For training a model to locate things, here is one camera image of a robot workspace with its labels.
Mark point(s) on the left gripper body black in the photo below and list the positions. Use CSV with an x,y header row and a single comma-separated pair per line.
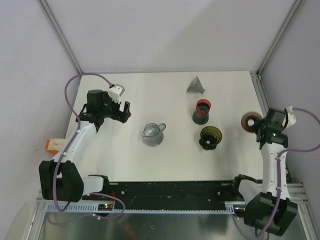
x,y
111,109

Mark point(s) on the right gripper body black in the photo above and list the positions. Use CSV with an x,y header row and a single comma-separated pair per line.
x,y
260,124

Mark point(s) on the clear glass carafe server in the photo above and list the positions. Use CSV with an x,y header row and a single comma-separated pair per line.
x,y
152,134

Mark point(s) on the clear glass dripper cone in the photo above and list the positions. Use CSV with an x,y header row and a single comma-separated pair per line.
x,y
196,86

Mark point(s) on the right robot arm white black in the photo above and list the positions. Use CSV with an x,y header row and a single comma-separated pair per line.
x,y
269,209

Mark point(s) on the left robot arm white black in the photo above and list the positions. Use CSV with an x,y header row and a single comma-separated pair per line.
x,y
59,177

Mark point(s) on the olive green dripper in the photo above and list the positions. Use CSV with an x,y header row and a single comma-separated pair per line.
x,y
210,137

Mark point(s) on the red black coffee dripper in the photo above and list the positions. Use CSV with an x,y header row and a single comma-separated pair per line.
x,y
201,113

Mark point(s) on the orange white box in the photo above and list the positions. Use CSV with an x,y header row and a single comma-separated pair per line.
x,y
54,145

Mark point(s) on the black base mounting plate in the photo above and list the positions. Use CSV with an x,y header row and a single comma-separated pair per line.
x,y
175,194

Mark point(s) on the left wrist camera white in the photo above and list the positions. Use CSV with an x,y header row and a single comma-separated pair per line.
x,y
115,92

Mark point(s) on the grey cable duct rail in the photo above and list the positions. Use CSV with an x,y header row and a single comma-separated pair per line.
x,y
90,207

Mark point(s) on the left aluminium frame post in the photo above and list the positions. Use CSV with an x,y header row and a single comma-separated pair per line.
x,y
50,16

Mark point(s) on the aluminium frame post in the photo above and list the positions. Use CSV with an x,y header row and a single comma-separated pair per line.
x,y
284,27
50,16

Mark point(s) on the right aluminium frame post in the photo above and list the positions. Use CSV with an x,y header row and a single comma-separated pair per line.
x,y
284,27

